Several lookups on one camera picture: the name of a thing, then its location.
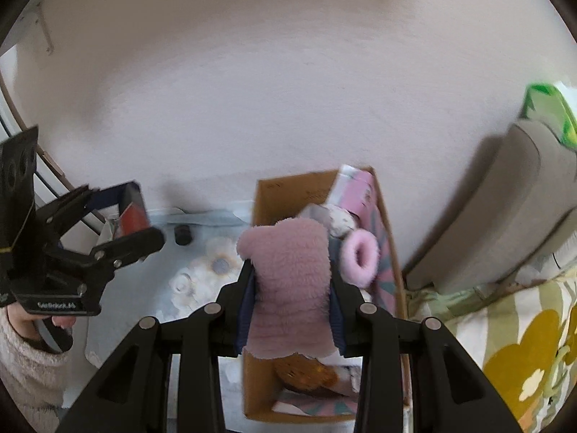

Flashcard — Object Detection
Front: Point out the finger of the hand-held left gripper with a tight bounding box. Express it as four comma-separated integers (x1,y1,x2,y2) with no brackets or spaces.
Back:
58,227,165,290
36,181,145,235

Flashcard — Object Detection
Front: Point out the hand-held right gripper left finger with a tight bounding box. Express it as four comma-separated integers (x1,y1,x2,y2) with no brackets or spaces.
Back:
56,259,257,433

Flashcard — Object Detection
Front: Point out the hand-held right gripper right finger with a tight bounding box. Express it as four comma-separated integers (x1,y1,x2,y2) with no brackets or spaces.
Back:
330,276,524,433

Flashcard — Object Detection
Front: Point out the small red blue box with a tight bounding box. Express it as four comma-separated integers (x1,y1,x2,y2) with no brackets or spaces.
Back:
108,183,151,241

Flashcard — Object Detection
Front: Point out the pink fluffy sock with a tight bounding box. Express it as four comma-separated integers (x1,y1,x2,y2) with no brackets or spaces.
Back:
237,219,336,360
339,229,380,288

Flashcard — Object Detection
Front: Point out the cream dotted sock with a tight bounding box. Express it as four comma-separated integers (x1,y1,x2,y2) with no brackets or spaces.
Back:
325,203,357,237

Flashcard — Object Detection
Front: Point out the cardboard box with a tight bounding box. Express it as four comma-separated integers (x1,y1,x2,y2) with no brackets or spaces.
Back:
243,166,413,422

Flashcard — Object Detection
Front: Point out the person's left forearm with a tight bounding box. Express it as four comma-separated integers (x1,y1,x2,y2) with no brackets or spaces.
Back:
0,307,73,425

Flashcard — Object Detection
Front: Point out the person's left hand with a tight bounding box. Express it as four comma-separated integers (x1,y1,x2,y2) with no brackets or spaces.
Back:
5,302,76,342

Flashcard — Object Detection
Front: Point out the brown plush toy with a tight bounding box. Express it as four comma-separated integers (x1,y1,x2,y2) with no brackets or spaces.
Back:
274,355,340,392

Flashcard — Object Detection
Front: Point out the light blue printed mat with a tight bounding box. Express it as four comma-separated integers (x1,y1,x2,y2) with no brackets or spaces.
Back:
63,207,253,433

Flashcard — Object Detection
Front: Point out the pink patterned cloth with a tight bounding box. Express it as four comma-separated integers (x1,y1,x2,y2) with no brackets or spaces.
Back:
328,165,397,316

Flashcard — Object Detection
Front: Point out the grey padded headboard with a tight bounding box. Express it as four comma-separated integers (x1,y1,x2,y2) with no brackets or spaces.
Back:
403,119,577,296

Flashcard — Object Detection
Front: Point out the floral quilt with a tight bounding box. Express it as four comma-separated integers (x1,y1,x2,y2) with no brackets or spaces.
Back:
406,275,577,433

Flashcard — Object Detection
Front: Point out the green tissue packet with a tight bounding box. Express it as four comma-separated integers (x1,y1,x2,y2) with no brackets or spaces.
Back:
522,80,577,152

